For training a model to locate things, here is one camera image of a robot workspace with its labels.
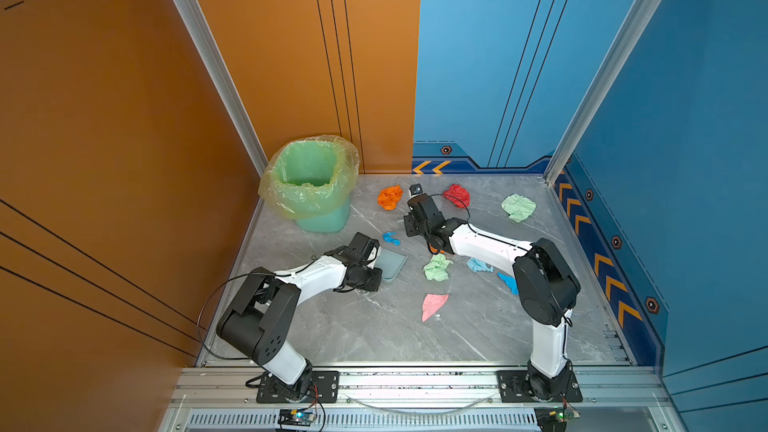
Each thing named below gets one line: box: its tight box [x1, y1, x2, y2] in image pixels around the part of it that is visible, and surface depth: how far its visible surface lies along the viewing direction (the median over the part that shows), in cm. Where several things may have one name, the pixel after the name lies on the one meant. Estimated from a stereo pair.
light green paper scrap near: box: [423, 253, 453, 281], surface depth 93 cm
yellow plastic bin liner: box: [258, 135, 360, 220], surface depth 84 cm
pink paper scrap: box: [422, 293, 449, 322], surface depth 89 cm
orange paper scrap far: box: [377, 184, 404, 211], surface depth 114 cm
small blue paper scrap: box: [382, 231, 401, 246], surface depth 104 cm
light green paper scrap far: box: [501, 194, 537, 223], surface depth 111 cm
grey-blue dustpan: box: [374, 247, 408, 281], surface depth 96 cm
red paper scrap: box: [442, 184, 471, 208], surface depth 114 cm
